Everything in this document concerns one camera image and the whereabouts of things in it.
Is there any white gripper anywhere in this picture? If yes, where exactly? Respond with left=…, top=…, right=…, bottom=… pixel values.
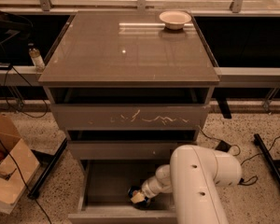
left=131, top=175, right=172, bottom=203

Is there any blue pepsi can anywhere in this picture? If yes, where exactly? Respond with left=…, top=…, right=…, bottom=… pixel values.
left=128, top=186, right=150, bottom=209

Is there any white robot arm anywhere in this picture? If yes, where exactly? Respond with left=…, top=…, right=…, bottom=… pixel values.
left=128, top=145, right=242, bottom=224

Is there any bottom grey drawer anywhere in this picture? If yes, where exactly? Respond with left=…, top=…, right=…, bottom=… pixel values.
left=68, top=160, right=177, bottom=224

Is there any grey drawer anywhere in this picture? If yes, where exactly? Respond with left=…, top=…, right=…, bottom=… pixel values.
left=51, top=89, right=209, bottom=131
left=68, top=160, right=177, bottom=224
left=68, top=130, right=198, bottom=160

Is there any middle grey drawer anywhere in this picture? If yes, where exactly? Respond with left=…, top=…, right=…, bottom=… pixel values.
left=68, top=130, right=198, bottom=160

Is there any top grey drawer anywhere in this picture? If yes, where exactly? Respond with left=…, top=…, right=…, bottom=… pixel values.
left=51, top=89, right=209, bottom=131

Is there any grey drawer cabinet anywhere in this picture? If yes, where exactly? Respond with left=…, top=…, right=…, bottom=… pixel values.
left=37, top=10, right=221, bottom=173

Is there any black power adapter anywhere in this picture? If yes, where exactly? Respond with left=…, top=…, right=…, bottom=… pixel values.
left=216, top=140, right=231, bottom=152

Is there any black floor stand bar left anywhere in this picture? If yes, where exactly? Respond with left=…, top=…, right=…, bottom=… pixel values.
left=27, top=138, right=67, bottom=200

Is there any black floor stand bar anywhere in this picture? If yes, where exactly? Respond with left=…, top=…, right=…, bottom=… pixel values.
left=254, top=133, right=280, bottom=188
left=27, top=138, right=67, bottom=200

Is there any cardboard box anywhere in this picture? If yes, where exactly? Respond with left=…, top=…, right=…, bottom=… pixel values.
left=0, top=114, right=40, bottom=214

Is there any black floor stand bar right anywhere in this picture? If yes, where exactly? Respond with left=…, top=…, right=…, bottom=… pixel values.
left=254, top=133, right=280, bottom=188

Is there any clear plastic bottle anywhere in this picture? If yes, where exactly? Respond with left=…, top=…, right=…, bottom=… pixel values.
left=28, top=43, right=45, bottom=72

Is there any white bowl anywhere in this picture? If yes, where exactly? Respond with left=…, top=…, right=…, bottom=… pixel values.
left=159, top=11, right=191, bottom=30

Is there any small black device on ledge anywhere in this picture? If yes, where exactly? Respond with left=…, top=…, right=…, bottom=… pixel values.
left=0, top=63, right=12, bottom=71

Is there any black adapter cable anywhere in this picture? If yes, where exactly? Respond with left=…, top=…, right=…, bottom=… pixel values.
left=198, top=126, right=280, bottom=187

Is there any black cable left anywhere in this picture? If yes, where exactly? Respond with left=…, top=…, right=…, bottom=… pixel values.
left=0, top=123, right=53, bottom=224

